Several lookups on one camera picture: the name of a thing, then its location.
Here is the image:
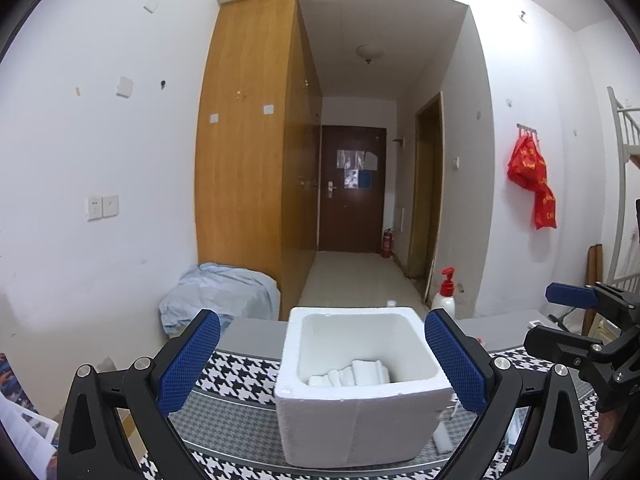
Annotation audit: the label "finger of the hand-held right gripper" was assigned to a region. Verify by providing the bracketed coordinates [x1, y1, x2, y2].
[523, 324, 640, 413]
[545, 281, 640, 333]

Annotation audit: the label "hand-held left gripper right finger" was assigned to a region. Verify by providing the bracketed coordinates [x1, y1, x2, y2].
[424, 308, 592, 480]

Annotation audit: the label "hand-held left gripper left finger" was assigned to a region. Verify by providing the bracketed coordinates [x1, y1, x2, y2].
[56, 308, 222, 480]

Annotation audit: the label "white towels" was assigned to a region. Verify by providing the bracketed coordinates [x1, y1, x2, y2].
[307, 357, 392, 387]

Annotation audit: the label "white foam box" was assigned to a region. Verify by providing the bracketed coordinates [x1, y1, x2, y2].
[274, 306, 453, 470]

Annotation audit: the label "wooden sticks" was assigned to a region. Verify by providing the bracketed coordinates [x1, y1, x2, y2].
[585, 244, 606, 336]

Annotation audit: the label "houndstooth tablecloth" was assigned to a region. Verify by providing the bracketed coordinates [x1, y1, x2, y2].
[140, 345, 608, 480]

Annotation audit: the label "white pump bottle red cap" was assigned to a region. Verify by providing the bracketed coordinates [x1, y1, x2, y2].
[431, 266, 458, 321]

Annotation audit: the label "light blue covered bundle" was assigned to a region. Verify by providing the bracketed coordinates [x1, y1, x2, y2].
[159, 261, 281, 336]

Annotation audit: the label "white metal bed ladder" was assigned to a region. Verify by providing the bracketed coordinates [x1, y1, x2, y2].
[602, 85, 640, 293]

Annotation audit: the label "red plastic bag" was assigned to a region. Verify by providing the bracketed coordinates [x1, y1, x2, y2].
[506, 132, 557, 231]

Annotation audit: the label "dark brown door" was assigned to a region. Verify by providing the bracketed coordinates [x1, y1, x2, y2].
[318, 125, 388, 254]

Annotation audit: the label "printed magazine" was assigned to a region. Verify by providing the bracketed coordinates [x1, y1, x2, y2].
[0, 352, 61, 466]

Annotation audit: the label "wooden wardrobe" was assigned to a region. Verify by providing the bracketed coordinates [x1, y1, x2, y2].
[194, 0, 323, 306]

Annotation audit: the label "white paper notices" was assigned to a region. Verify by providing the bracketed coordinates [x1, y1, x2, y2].
[337, 150, 379, 187]

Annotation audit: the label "ceiling lamp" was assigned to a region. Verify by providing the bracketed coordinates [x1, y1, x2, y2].
[356, 44, 384, 66]

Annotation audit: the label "wooden door frame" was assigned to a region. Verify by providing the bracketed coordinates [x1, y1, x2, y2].
[407, 91, 445, 281]

